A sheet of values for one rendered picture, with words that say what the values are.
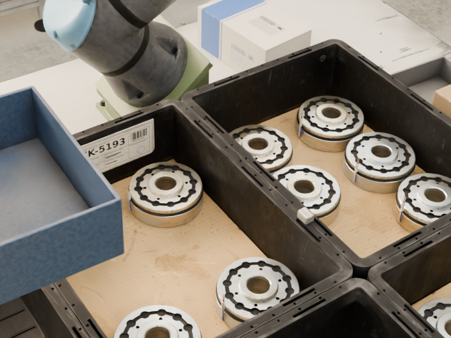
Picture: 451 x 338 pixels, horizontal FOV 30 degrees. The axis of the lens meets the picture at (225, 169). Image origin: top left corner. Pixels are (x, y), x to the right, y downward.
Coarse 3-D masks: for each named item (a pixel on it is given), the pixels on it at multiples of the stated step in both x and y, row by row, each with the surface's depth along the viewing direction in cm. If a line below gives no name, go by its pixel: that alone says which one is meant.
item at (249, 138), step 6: (246, 138) 124; (252, 138) 124; (258, 138) 124; (264, 138) 124; (270, 138) 124; (246, 144) 123; (270, 144) 123; (246, 150) 122; (252, 150) 122; (258, 150) 122; (264, 150) 122; (270, 150) 122; (258, 156) 121
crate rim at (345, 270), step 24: (120, 120) 116; (192, 120) 116; (216, 144) 113; (240, 168) 109; (264, 192) 106; (288, 216) 103; (312, 240) 100; (336, 264) 97; (72, 288) 93; (312, 288) 94; (72, 312) 91; (264, 312) 91; (96, 336) 88; (240, 336) 89
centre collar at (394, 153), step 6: (372, 144) 123; (378, 144) 124; (384, 144) 124; (390, 144) 124; (366, 150) 122; (390, 150) 123; (396, 150) 123; (366, 156) 122; (372, 156) 121; (390, 156) 122; (396, 156) 122; (378, 162) 121; (384, 162) 121; (390, 162) 121
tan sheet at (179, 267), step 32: (128, 224) 115; (192, 224) 115; (224, 224) 115; (128, 256) 110; (160, 256) 111; (192, 256) 111; (224, 256) 111; (256, 256) 111; (96, 288) 106; (128, 288) 106; (160, 288) 106; (192, 288) 107; (96, 320) 102
